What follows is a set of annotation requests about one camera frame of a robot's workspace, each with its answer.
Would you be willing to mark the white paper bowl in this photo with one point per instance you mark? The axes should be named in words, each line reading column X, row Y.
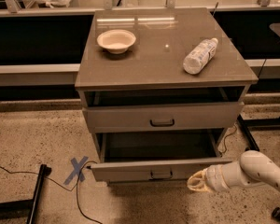
column 116, row 41

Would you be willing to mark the grey drawer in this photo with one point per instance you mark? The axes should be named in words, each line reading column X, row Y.
column 155, row 156
column 142, row 118

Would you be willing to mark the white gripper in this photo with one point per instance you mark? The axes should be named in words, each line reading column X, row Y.
column 215, row 176

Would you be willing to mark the blue tape cross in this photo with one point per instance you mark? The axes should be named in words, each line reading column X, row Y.
column 77, row 166

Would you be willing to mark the black stand leg left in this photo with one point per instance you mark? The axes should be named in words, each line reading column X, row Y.
column 26, row 208

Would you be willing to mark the grey drawer cabinet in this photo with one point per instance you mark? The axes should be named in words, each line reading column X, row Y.
column 151, row 71

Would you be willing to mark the clear plastic water bottle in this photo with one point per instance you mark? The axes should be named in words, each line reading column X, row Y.
column 200, row 56

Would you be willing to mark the black stand leg right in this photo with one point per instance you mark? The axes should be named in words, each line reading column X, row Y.
column 252, row 145

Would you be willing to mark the black stand leg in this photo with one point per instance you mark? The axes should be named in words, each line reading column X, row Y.
column 26, row 208
column 252, row 145

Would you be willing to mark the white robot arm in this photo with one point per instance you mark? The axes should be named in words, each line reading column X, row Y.
column 252, row 169

